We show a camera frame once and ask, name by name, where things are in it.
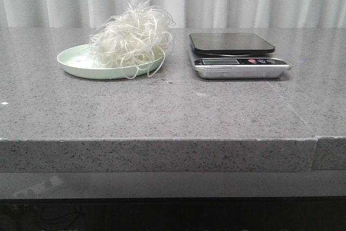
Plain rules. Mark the digital kitchen scale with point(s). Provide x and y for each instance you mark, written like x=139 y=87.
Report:
x=234 y=56

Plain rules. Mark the white vermicelli bundle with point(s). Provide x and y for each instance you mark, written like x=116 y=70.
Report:
x=136 y=38

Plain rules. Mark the light green plastic plate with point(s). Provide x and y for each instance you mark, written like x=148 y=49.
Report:
x=78 y=62

